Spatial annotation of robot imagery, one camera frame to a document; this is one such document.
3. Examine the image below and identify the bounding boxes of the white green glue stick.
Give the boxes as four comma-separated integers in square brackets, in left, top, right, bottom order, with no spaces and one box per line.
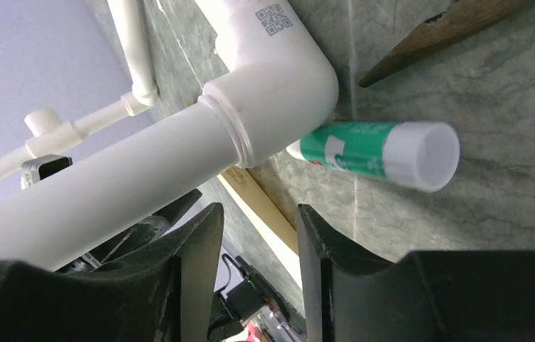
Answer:
[286,121,460,192]

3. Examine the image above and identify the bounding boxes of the yellow handled pliers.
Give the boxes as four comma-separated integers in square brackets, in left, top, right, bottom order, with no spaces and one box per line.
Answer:
[358,0,532,88]

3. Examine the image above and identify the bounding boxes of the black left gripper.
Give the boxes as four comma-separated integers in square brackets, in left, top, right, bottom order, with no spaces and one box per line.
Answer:
[59,189,202,274]

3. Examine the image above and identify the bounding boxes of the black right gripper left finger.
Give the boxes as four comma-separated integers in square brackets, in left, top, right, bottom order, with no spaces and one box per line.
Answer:
[0,202,224,341]

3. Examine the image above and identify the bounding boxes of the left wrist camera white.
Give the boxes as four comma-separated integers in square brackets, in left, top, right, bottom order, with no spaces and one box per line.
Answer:
[20,154,73,190]

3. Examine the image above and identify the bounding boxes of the tan paper envelope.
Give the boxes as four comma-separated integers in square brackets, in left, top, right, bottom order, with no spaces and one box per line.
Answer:
[217,166,303,288]

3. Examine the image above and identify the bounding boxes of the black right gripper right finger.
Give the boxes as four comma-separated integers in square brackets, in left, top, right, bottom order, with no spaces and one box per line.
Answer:
[297,204,535,341]

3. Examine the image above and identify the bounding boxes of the white PVC pipe frame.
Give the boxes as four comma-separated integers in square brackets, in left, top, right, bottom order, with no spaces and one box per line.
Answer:
[0,1,339,271]

